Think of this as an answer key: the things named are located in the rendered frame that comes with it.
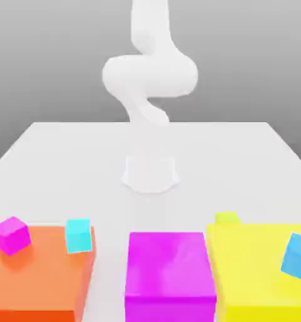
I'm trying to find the small lime green cube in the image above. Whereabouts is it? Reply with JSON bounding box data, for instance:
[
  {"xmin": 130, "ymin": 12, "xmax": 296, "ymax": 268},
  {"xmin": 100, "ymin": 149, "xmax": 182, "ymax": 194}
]
[{"xmin": 214, "ymin": 211, "xmax": 241, "ymax": 225}]

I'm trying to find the small cyan cube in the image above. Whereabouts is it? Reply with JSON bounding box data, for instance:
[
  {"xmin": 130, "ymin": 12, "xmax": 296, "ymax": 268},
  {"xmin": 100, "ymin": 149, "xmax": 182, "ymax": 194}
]
[{"xmin": 65, "ymin": 218, "xmax": 93, "ymax": 254}]

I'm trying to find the small magenta cube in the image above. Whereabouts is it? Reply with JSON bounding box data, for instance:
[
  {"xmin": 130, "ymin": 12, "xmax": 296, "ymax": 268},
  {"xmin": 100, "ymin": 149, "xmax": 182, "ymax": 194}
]
[{"xmin": 0, "ymin": 216, "xmax": 32, "ymax": 257}]

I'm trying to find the small blue cube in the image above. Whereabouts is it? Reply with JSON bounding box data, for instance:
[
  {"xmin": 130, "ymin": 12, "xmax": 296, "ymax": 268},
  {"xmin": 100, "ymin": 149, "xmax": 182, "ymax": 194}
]
[{"xmin": 280, "ymin": 232, "xmax": 301, "ymax": 284}]

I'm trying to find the large magenta box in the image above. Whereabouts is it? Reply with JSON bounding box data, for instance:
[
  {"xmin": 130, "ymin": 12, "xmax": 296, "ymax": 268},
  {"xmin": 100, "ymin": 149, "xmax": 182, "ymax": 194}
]
[{"xmin": 124, "ymin": 231, "xmax": 218, "ymax": 322}]

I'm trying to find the large yellow box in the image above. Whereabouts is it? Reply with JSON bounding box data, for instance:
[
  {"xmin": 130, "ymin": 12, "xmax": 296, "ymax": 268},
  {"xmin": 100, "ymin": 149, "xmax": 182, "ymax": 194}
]
[{"xmin": 205, "ymin": 223, "xmax": 301, "ymax": 322}]

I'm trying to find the large orange box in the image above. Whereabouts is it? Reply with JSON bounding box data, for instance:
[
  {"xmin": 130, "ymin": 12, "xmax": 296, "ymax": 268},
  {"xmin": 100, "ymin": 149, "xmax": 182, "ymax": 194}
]
[{"xmin": 0, "ymin": 224, "xmax": 97, "ymax": 322}]

